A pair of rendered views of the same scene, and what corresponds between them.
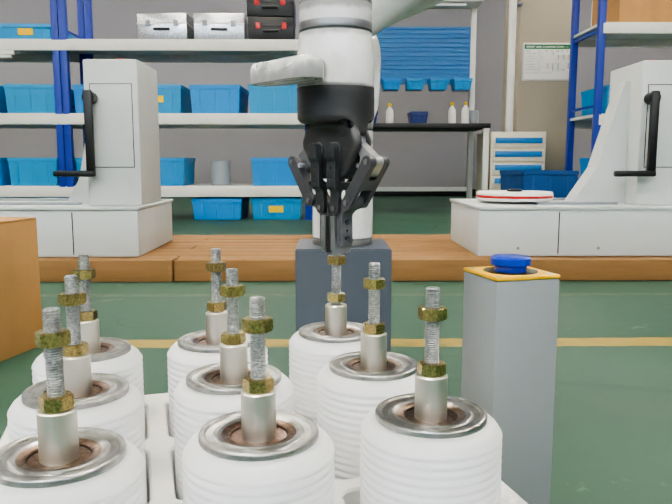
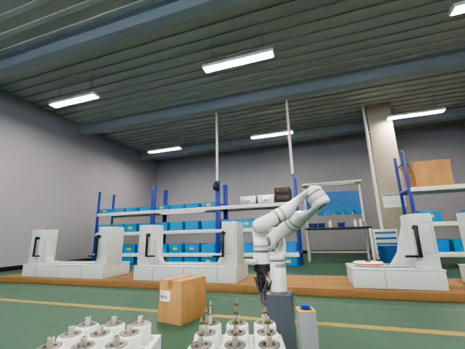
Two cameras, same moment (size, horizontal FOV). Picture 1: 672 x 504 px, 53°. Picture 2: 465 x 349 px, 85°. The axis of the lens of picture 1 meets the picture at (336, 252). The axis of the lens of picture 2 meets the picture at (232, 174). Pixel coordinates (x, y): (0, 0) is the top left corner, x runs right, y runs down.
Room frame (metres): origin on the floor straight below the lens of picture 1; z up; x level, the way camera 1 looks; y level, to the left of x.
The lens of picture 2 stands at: (-0.53, -0.27, 0.62)
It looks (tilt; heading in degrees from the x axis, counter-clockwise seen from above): 14 degrees up; 19
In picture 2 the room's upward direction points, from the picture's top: 1 degrees counter-clockwise
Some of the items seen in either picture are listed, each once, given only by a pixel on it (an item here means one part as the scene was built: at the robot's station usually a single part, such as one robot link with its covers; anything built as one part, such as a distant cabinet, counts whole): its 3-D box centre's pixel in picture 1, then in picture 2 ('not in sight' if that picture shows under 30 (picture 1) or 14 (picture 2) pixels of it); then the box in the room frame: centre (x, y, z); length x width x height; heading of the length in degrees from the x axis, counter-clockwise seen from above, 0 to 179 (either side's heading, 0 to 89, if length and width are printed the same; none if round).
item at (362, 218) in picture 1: (342, 187); (278, 276); (1.04, -0.01, 0.39); 0.09 x 0.09 x 0.17; 1
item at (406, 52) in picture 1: (403, 104); (335, 219); (6.17, -0.60, 0.94); 1.40 x 0.70 x 1.89; 91
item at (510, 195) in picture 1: (514, 194); (367, 262); (2.75, -0.72, 0.30); 0.30 x 0.30 x 0.04
